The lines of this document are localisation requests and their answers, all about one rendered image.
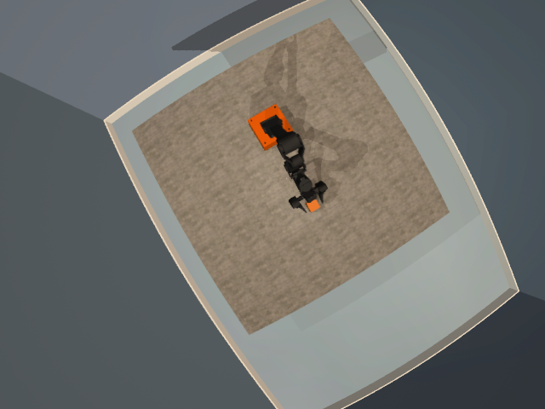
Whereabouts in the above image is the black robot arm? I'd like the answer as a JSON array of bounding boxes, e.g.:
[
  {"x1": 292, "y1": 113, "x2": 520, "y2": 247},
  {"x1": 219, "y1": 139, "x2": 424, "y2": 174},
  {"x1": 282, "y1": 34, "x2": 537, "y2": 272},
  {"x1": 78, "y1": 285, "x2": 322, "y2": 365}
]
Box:
[{"x1": 259, "y1": 115, "x2": 319, "y2": 203}]

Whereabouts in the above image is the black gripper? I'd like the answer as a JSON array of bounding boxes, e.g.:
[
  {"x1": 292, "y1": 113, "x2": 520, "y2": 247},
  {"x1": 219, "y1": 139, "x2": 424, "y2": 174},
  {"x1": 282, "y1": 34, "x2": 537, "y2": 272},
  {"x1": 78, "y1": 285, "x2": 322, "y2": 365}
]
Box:
[{"x1": 289, "y1": 181, "x2": 327, "y2": 213}]

